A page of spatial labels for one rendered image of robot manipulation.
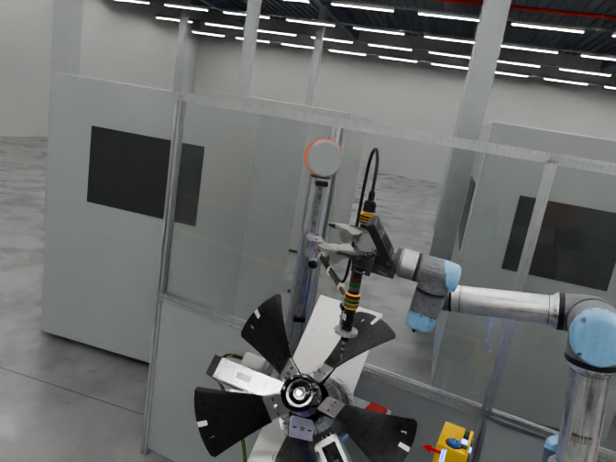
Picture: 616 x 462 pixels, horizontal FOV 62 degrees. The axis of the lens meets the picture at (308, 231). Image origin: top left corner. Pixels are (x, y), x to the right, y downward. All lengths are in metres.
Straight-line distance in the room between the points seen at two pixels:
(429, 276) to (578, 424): 0.47
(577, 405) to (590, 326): 0.20
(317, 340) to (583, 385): 0.98
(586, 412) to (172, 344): 2.11
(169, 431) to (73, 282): 1.62
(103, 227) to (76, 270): 0.43
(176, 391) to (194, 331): 0.39
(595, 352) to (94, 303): 3.58
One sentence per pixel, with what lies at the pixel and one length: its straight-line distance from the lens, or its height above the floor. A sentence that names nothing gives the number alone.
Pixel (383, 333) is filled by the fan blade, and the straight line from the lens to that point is 1.69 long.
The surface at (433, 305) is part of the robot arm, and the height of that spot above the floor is 1.63.
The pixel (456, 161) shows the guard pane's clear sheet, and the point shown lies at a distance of 2.12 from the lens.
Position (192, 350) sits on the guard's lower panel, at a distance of 2.85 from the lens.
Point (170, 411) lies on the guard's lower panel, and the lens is 3.10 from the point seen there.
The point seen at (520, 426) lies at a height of 0.98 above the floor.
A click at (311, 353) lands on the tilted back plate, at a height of 1.19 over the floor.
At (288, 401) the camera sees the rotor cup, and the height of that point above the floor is 1.19.
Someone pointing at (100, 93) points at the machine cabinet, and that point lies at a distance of 3.96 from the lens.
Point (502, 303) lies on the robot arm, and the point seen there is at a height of 1.65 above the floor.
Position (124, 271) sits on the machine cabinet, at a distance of 4.02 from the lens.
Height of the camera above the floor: 2.05
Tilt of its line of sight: 13 degrees down
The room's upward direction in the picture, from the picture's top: 9 degrees clockwise
